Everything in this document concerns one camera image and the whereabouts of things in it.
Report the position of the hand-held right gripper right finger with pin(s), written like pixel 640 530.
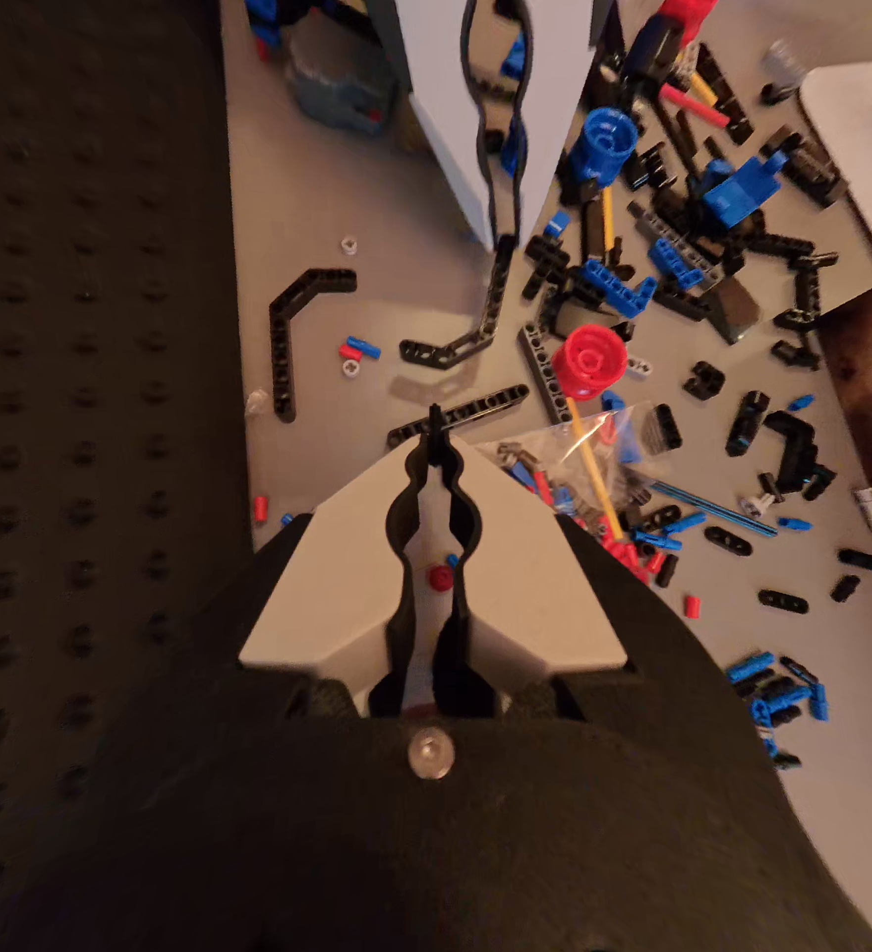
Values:
pixel 540 587

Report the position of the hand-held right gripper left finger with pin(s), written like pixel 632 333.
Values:
pixel 324 587

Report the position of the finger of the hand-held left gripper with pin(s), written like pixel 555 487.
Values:
pixel 558 74
pixel 436 89

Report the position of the grey motor brick assembly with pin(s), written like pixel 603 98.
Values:
pixel 339 89

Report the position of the small black pin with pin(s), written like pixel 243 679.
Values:
pixel 436 439

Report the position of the black beam piece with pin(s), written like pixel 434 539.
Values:
pixel 491 305

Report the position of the blue toy wheel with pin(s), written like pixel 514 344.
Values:
pixel 511 152
pixel 603 141

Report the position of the small red round piece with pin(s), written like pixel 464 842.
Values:
pixel 439 578

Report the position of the clear bag of small pieces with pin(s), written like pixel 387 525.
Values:
pixel 540 461

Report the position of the long yellow axle rod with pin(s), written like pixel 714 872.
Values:
pixel 596 468

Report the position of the red axle rod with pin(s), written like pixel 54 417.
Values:
pixel 692 104

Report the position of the small blue block piece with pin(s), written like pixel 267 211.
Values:
pixel 558 221

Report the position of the dark grey holed beam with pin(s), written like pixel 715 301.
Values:
pixel 666 227
pixel 543 372

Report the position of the long black axle rod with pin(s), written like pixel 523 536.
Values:
pixel 711 507

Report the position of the clear plastic scrap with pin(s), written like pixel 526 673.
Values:
pixel 257 401

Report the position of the blue angled panel piece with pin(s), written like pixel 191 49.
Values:
pixel 740 193

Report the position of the light grey short beam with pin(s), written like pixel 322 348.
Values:
pixel 784 63

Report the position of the black bent beam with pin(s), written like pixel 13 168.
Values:
pixel 281 349

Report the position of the small blue pin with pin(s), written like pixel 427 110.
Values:
pixel 365 347

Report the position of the cluster of blue pins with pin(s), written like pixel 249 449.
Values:
pixel 770 699

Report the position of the pile of black building pieces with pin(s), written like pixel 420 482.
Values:
pixel 785 242

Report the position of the black angled connector piece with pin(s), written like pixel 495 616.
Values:
pixel 793 439

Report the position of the black square panel piece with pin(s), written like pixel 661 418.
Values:
pixel 733 312

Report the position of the white tube connector piece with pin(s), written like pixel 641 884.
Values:
pixel 868 509

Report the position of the dark printed toy box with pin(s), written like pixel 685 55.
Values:
pixel 867 357

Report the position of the black rectangular frame piece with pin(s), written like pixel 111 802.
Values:
pixel 807 171

